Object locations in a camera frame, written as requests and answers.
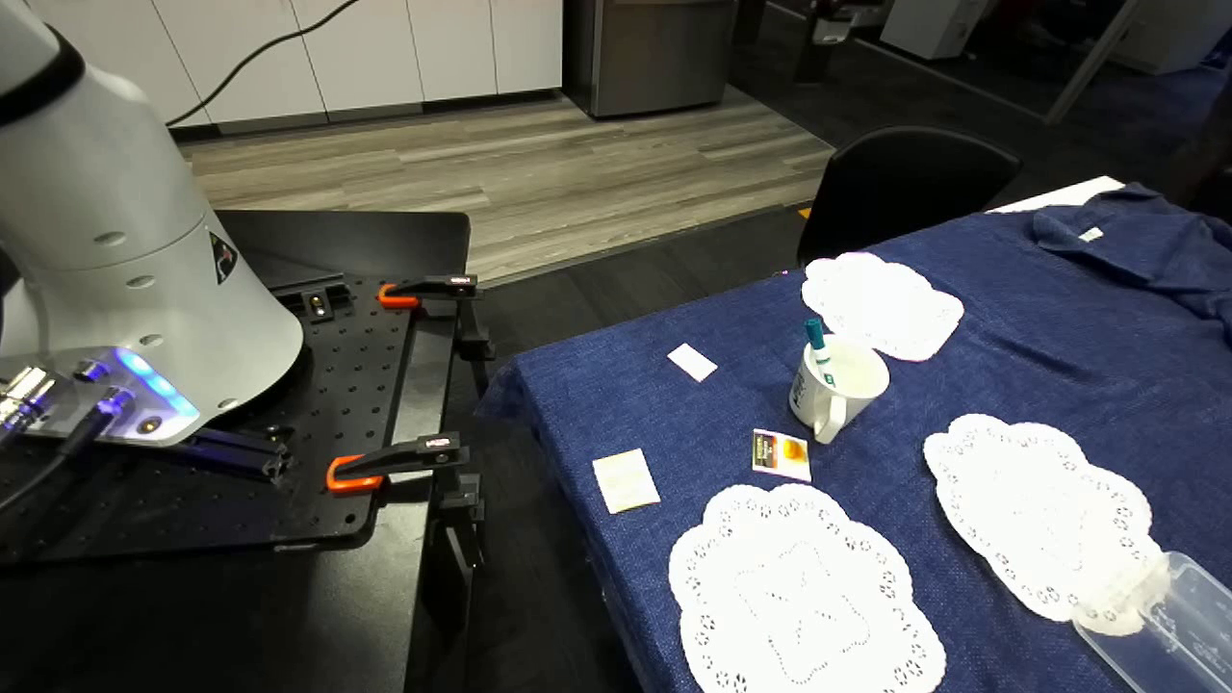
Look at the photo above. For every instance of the black orange bar clamp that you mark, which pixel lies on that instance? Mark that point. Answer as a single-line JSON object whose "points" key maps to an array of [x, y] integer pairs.
{"points": [[404, 460], [435, 285]]}

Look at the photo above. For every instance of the dark printed tea sachet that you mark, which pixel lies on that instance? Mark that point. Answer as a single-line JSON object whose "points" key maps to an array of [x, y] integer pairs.
{"points": [[781, 455]]}

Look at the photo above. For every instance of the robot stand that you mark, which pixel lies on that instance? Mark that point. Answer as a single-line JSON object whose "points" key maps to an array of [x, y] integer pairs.
{"points": [[318, 539]]}

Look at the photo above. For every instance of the blue tablecloth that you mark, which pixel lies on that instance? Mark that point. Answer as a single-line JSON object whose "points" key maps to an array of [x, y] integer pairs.
{"points": [[1001, 385]]}

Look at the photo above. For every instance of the white cabinets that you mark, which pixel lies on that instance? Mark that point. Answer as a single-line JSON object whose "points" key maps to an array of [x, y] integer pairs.
{"points": [[318, 53]]}

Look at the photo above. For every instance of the black chair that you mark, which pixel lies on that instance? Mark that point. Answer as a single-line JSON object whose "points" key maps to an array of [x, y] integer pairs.
{"points": [[900, 188]]}

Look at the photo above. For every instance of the blue polo shirt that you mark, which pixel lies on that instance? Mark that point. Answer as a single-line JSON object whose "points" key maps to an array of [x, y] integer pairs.
{"points": [[1145, 245]]}

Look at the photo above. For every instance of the green marker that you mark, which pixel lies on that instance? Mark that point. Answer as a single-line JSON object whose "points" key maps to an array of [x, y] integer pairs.
{"points": [[818, 346]]}

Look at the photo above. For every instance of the white paper doily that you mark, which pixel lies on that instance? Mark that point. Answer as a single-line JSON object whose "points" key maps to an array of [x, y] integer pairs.
{"points": [[881, 303], [1044, 510], [799, 597]]}

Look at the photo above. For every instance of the stainless steel appliance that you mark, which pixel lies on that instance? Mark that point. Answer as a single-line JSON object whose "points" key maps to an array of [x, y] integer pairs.
{"points": [[653, 53]]}

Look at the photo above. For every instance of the clear plastic container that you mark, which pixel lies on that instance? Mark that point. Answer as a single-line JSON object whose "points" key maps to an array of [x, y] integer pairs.
{"points": [[1169, 626]]}

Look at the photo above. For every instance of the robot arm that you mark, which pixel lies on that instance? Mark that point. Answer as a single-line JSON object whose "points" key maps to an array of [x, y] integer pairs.
{"points": [[106, 212]]}

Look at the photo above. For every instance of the cream sachet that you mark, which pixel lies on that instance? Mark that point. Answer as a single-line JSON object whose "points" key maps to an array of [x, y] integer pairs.
{"points": [[626, 480]]}

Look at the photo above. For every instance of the white mug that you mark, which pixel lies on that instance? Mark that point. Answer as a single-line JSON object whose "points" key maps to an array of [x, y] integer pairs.
{"points": [[839, 395]]}

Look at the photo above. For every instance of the white sachet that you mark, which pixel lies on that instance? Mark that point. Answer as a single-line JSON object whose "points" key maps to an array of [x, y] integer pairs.
{"points": [[692, 362]]}

